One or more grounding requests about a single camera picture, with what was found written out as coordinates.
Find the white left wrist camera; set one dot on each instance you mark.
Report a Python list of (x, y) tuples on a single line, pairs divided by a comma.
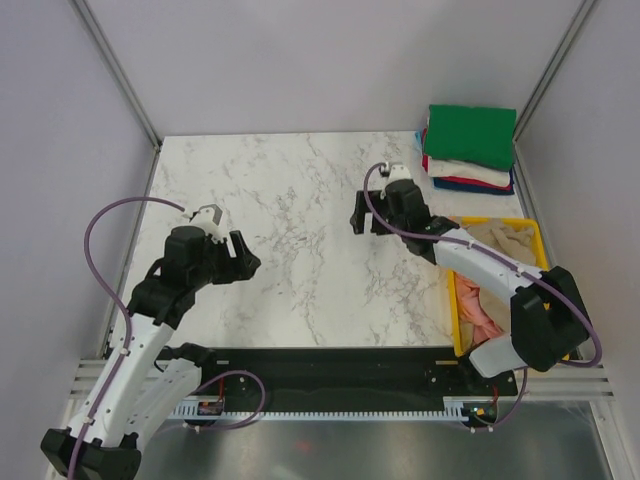
[(207, 218)]

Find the folded navy t shirt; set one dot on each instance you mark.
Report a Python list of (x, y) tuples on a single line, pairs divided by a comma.
[(474, 186)]

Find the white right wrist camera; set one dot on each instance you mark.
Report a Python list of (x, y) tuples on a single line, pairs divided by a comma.
[(393, 172)]

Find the yellow plastic bin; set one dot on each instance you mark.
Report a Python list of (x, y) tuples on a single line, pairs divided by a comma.
[(541, 262)]

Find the pink t shirt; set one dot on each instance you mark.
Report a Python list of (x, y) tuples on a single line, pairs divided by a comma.
[(476, 323)]

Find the left aluminium frame post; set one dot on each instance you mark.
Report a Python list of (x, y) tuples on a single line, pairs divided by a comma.
[(109, 57)]

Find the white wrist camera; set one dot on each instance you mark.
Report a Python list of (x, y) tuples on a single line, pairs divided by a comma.
[(393, 172), (207, 218)]

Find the aluminium frame post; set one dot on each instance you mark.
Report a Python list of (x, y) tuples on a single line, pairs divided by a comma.
[(560, 54), (109, 57)]

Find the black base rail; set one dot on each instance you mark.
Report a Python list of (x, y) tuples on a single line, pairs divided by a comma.
[(339, 379)]

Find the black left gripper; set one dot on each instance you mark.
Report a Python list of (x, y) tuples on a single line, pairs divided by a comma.
[(246, 263)]

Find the folded red t shirt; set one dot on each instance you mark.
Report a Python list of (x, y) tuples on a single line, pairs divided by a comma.
[(480, 182)]

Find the green t shirt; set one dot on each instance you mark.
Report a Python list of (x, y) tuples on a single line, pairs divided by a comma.
[(478, 135)]

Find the aluminium extrusion rail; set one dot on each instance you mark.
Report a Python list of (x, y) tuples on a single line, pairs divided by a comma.
[(566, 383)]

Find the white slotted cable duct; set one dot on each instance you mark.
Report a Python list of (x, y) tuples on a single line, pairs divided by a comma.
[(193, 410)]

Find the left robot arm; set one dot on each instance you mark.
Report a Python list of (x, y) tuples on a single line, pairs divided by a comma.
[(105, 439)]

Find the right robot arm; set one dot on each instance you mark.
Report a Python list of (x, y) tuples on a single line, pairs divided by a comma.
[(547, 316)]

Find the beige t shirt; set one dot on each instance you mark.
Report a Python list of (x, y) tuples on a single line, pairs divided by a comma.
[(514, 243)]

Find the right aluminium frame post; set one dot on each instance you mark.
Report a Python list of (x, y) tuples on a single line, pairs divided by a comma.
[(560, 54)]

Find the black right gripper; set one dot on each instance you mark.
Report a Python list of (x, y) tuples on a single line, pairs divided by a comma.
[(357, 218)]

